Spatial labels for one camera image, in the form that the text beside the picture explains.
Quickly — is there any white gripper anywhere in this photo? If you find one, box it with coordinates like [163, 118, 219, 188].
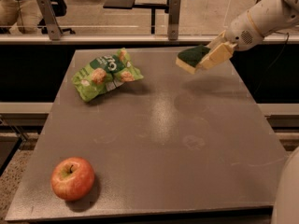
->
[196, 10, 263, 70]

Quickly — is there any green and yellow sponge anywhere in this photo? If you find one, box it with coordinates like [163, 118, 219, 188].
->
[176, 45, 210, 75]

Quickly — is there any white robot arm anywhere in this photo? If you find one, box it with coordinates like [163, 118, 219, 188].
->
[196, 0, 299, 69]

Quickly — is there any green snack bag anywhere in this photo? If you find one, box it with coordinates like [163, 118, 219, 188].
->
[72, 49, 143, 102]

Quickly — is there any red apple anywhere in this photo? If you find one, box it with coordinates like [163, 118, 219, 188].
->
[50, 157, 95, 202]

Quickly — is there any seated person in background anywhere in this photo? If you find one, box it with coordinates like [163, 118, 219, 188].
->
[0, 0, 68, 35]

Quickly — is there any middle metal bracket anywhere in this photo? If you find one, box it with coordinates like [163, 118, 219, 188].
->
[167, 0, 181, 40]

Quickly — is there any metal bracket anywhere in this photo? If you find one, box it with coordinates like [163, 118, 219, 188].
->
[36, 0, 62, 41]
[167, 0, 181, 40]

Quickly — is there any black cable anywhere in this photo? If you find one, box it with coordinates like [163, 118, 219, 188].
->
[252, 31, 291, 96]

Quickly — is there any left metal bracket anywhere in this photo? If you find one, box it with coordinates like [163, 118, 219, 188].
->
[36, 0, 62, 41]

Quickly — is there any metal rail beam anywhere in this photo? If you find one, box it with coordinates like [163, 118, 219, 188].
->
[0, 33, 299, 46]

